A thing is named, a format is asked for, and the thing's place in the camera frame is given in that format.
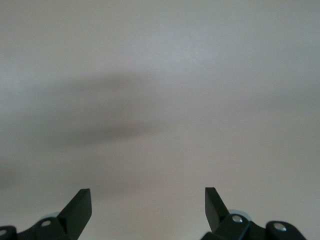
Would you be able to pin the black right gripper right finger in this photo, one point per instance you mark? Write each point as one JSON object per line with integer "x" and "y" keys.
{"x": 216, "y": 212}

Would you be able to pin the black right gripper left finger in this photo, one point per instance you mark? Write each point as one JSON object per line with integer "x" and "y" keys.
{"x": 77, "y": 212}

